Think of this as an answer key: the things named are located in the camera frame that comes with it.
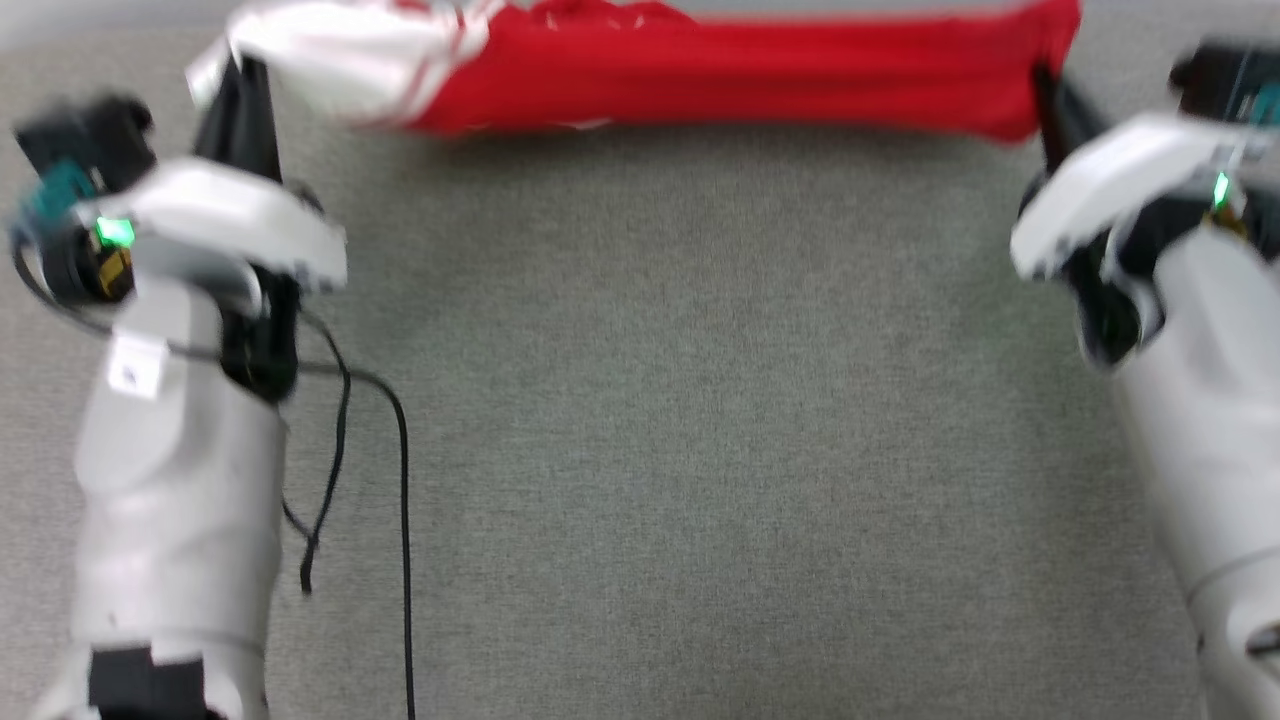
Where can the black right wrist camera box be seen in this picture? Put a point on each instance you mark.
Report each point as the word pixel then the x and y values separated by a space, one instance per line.
pixel 1225 75

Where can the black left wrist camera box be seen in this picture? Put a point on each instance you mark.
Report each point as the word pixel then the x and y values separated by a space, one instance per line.
pixel 85 135

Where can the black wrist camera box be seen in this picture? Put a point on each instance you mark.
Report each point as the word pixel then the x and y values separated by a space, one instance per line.
pixel 1225 75
pixel 85 135

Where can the red and white garment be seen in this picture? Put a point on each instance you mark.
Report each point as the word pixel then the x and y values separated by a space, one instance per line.
pixel 720 75

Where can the grey fabric sofa cushion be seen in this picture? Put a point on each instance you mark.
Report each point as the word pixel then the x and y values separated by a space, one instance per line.
pixel 700 420

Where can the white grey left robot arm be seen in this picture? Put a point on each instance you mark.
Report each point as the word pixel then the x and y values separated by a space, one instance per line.
pixel 180 500

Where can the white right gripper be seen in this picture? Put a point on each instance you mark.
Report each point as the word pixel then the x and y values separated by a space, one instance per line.
pixel 1120 180

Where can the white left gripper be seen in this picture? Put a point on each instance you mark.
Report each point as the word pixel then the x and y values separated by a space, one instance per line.
pixel 230 215

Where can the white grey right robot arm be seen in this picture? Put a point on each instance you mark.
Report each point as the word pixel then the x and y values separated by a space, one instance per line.
pixel 1210 420

